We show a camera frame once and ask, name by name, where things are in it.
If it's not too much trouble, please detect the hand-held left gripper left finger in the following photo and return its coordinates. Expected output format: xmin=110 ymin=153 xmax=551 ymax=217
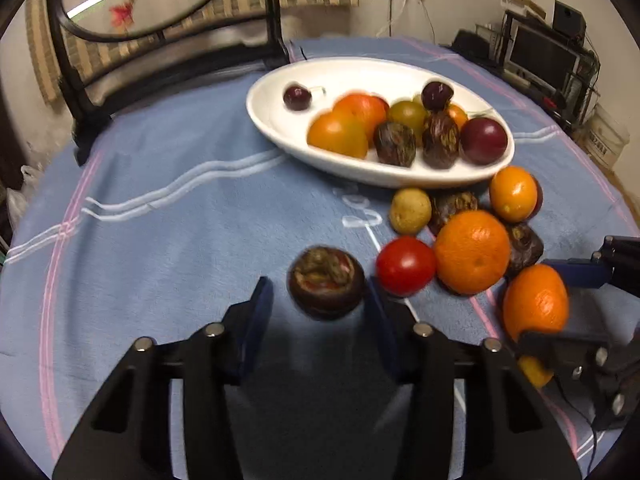
xmin=52 ymin=276 xmax=275 ymax=480

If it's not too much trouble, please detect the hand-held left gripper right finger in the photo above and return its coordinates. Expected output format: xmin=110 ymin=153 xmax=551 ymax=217
xmin=367 ymin=276 xmax=583 ymax=480

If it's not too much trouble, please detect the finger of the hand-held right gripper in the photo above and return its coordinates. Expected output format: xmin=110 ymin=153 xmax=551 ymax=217
xmin=517 ymin=330 xmax=638 ymax=431
xmin=542 ymin=235 xmax=640 ymax=291

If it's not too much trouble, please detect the orange mandarin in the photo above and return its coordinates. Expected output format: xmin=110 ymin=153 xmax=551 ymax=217
xmin=331 ymin=93 xmax=390 ymax=136
xmin=502 ymin=264 xmax=571 ymax=343
xmin=433 ymin=210 xmax=511 ymax=296

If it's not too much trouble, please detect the dark brown water chestnut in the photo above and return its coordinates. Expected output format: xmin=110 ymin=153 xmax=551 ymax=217
xmin=427 ymin=191 xmax=480 ymax=235
xmin=421 ymin=111 xmax=461 ymax=169
xmin=287 ymin=245 xmax=367 ymax=320
xmin=505 ymin=222 xmax=545 ymax=278
xmin=373 ymin=121 xmax=417 ymax=167

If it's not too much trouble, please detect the large dark purple tomato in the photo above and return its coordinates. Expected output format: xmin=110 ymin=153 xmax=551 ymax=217
xmin=460 ymin=116 xmax=509 ymax=165

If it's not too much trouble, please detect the large orange kumquat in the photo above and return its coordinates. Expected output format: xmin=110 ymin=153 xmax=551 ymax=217
xmin=306 ymin=111 xmax=370 ymax=159

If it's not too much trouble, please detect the white oval plate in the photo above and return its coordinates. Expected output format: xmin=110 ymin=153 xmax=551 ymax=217
xmin=246 ymin=56 xmax=516 ymax=189

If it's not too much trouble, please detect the large tan longan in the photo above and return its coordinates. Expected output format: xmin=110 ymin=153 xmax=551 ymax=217
xmin=389 ymin=101 xmax=428 ymax=133

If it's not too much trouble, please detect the dark red cherry with stem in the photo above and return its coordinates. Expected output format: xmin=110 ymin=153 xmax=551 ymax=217
xmin=283 ymin=84 xmax=327 ymax=112

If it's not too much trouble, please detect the yellow-orange kumquat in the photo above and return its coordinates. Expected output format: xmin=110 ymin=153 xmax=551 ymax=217
xmin=517 ymin=355 xmax=555 ymax=389

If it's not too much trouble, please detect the small red cherry tomato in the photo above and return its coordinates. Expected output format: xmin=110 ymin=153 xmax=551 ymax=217
xmin=375 ymin=236 xmax=437 ymax=297

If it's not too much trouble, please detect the blue striped tablecloth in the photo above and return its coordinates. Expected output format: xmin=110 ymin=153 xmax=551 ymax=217
xmin=0 ymin=35 xmax=640 ymax=480

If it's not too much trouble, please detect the white plastic bucket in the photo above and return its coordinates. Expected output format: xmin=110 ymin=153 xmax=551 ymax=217
xmin=582 ymin=105 xmax=631 ymax=168

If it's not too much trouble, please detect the black computer monitor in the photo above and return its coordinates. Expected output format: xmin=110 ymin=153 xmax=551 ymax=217
xmin=507 ymin=25 xmax=583 ymax=86

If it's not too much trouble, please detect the black bag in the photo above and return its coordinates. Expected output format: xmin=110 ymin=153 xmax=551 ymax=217
xmin=450 ymin=29 xmax=493 ymax=61

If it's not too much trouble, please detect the black speaker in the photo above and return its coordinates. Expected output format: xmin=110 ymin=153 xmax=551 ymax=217
xmin=552 ymin=0 xmax=587 ymax=36

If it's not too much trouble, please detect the white plastic bag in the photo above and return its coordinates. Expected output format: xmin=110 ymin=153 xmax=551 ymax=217
xmin=5 ymin=165 xmax=38 ymax=241

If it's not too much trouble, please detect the thin black cable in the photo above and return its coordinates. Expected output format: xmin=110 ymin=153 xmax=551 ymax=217
xmin=552 ymin=375 xmax=601 ymax=467

